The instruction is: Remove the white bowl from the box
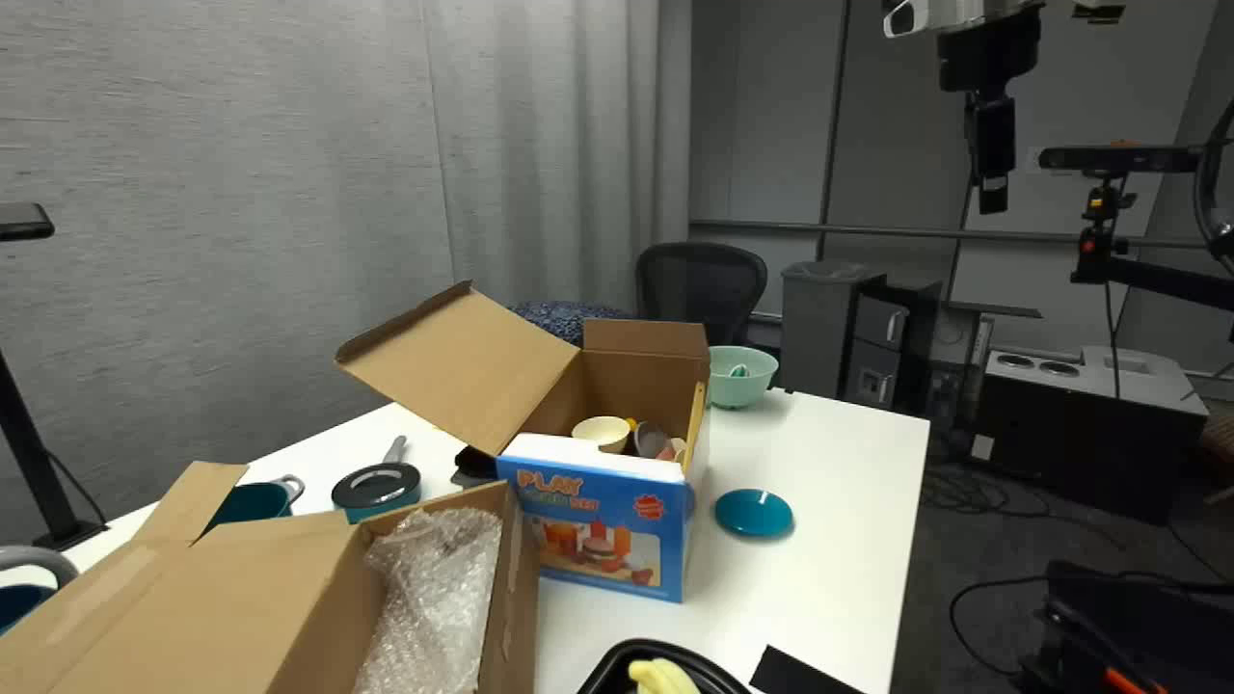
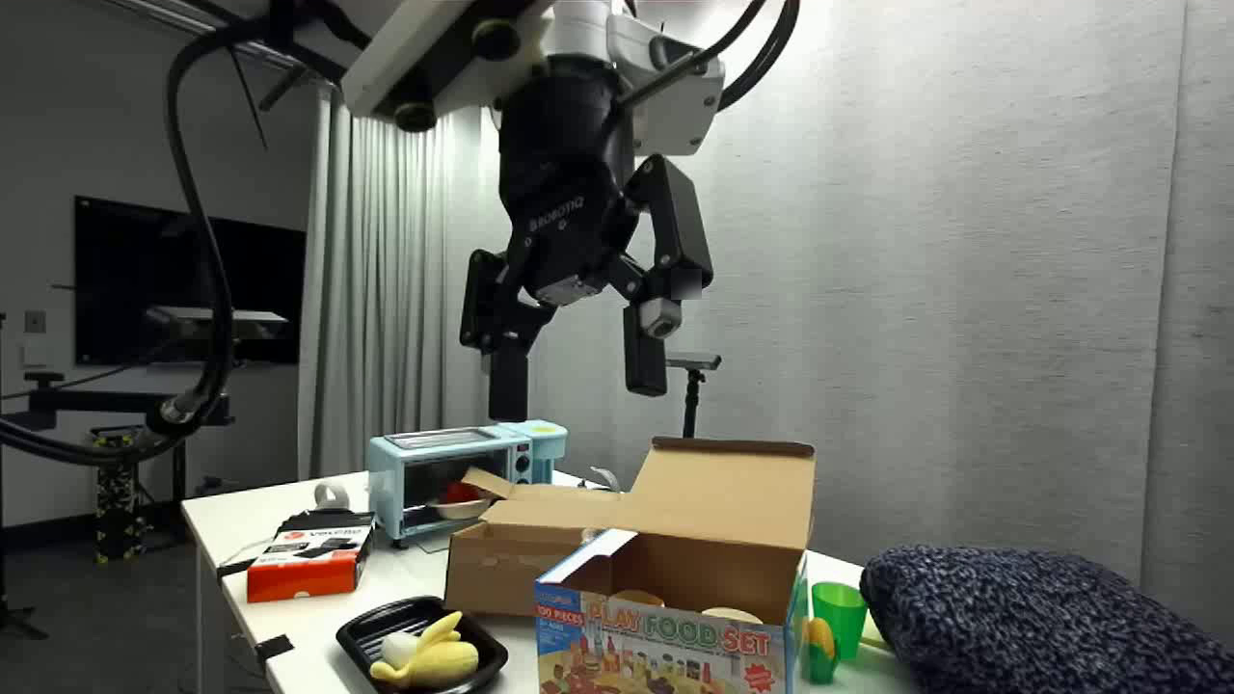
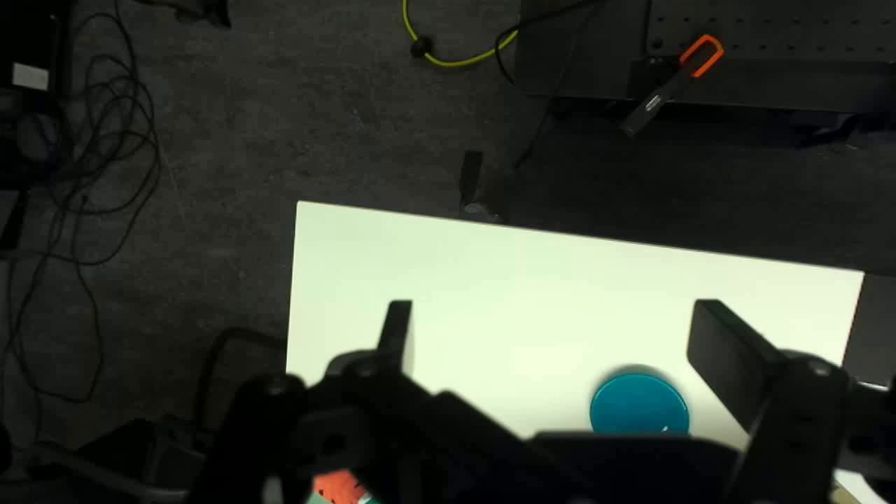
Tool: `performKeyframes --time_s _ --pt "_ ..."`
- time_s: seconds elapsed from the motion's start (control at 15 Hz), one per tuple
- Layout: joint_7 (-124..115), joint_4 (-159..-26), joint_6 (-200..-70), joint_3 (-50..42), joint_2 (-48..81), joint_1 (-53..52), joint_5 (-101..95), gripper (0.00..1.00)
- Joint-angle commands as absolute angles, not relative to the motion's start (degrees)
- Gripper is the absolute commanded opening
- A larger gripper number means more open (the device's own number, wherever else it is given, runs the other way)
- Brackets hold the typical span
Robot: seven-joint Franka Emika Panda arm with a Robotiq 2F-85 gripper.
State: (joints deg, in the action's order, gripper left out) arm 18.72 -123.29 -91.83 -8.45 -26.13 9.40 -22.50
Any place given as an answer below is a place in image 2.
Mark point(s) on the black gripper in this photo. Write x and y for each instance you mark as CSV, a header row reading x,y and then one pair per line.
x,y
583,212

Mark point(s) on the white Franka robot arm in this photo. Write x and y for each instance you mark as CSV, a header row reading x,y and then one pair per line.
x,y
441,56

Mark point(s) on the large brown cardboard box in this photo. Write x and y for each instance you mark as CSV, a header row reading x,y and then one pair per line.
x,y
500,558

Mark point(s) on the play food toy box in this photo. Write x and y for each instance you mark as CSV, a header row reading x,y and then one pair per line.
x,y
682,583

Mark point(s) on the orange and black box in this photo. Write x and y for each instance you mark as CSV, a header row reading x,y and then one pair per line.
x,y
300,572

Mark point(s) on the light blue toy oven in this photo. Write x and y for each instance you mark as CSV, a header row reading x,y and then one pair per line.
x,y
419,477

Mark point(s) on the yellow toy banana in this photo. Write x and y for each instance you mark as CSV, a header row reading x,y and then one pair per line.
x,y
437,656

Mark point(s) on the black plastic tray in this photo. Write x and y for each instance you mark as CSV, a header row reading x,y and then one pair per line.
x,y
362,635

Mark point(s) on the green plastic cup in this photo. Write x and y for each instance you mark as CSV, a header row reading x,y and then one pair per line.
x,y
842,612

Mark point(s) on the dark blue speckled cushion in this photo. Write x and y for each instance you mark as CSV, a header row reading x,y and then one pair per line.
x,y
1032,624

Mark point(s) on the black camera tripod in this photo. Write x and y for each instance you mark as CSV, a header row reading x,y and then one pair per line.
x,y
696,367

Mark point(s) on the grey camera on wrist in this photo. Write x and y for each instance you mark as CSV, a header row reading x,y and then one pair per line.
x,y
680,112

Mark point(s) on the wall mounted black monitor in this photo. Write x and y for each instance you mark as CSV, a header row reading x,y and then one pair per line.
x,y
131,255

